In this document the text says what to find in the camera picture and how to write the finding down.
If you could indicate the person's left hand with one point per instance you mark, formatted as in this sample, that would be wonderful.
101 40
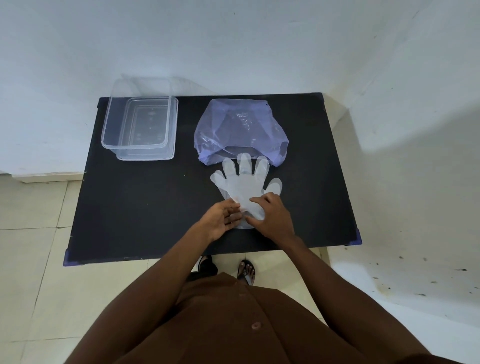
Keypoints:
214 221

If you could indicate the person's right hand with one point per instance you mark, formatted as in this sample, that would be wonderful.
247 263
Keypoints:
275 219

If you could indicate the person's left thumb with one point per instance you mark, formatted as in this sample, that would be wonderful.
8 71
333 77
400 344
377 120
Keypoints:
228 203

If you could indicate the person's right thumb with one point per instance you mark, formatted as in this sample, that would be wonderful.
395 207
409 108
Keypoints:
253 221

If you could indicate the clear plastic disposable glove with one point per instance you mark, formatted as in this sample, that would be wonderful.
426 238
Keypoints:
243 183

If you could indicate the person's left forearm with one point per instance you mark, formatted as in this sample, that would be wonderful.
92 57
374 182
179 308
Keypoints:
176 262

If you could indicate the person's right forearm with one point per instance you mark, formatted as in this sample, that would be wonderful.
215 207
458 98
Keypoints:
318 266

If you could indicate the person's right sandalled foot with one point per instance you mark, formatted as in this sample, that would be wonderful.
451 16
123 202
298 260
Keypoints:
246 272

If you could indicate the person's sandalled foot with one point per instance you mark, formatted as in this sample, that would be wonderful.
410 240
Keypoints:
246 272
207 264

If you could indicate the person's left sandalled foot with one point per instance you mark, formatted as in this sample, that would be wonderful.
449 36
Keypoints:
207 264

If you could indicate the purple translucent plastic bag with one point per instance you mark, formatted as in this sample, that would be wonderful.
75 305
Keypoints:
240 131

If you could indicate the black rectangular table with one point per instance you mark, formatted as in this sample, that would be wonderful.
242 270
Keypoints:
150 202

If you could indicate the brown buttoned shirt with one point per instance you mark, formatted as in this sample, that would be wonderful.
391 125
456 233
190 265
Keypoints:
240 322

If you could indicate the clear plastic rectangular container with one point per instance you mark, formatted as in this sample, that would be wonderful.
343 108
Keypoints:
140 123

